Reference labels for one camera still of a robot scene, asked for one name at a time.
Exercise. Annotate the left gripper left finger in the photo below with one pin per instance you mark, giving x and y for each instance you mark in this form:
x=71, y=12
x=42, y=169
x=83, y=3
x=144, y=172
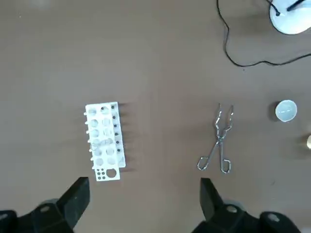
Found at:
x=73, y=201

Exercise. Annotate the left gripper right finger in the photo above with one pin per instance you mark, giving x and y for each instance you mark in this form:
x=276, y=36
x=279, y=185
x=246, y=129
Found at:
x=213, y=206

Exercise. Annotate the clear glass test tube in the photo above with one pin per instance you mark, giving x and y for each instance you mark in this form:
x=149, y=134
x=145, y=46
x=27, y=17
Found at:
x=97, y=144

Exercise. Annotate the metal crucible tongs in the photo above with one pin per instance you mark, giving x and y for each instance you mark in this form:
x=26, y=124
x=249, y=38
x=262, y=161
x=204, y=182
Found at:
x=219, y=143

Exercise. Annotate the white test tube rack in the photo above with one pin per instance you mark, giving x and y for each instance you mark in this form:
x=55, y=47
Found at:
x=105, y=143

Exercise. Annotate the glass beaker with yellow liquid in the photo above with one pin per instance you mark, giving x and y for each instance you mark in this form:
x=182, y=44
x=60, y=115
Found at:
x=309, y=142

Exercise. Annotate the white desk lamp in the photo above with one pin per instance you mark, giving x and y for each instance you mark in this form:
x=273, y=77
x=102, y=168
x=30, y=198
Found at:
x=291, y=19

